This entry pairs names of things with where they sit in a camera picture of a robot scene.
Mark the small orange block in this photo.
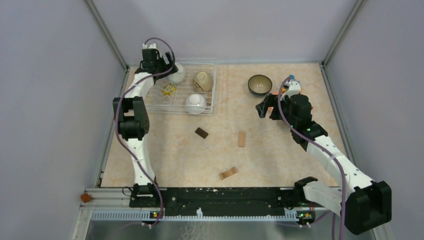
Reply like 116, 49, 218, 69
80, 193, 92, 203

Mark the plain white bowl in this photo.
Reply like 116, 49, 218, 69
184, 93, 207, 115

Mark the yellow penguin toy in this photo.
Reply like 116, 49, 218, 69
161, 82, 178, 96

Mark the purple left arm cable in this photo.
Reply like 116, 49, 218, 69
114, 37, 176, 228

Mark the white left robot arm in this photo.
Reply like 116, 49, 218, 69
112, 44, 179, 186

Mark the white footed bowl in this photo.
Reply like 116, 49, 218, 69
166, 62, 187, 85

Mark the arched wooden block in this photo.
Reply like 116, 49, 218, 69
219, 166, 238, 180

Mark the beige leaf pattern bowl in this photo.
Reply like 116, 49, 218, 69
193, 71, 214, 93

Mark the light wooden block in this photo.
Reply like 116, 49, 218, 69
237, 131, 247, 148

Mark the dark brown wooden block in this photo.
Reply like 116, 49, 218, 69
194, 127, 209, 139

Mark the toy brick car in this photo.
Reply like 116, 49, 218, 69
288, 74, 297, 83

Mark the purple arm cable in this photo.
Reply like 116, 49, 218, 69
114, 37, 176, 228
277, 76, 347, 240

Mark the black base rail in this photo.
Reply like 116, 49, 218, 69
129, 185, 313, 217

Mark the white wire dish rack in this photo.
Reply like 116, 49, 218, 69
144, 58, 218, 115

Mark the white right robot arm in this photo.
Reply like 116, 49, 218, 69
255, 93, 392, 235

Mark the dark bowl cream inside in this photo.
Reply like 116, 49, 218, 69
247, 74, 273, 96

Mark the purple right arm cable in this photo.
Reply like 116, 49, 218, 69
277, 76, 347, 240

